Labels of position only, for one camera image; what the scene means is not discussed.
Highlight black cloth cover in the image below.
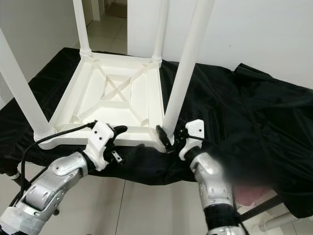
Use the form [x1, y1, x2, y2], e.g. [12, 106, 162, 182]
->
[0, 47, 313, 218]

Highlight pink soft object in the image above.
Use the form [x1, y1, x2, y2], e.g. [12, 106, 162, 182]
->
[232, 186, 274, 206]

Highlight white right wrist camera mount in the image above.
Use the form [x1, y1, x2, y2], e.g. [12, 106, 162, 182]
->
[179, 119, 206, 161]

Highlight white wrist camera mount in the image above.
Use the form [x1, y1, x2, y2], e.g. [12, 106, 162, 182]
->
[86, 121, 115, 172]
[179, 119, 206, 161]

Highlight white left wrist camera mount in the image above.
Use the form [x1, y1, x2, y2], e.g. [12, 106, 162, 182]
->
[86, 121, 115, 172]

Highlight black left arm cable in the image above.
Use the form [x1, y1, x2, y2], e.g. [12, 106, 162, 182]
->
[21, 121, 98, 196]

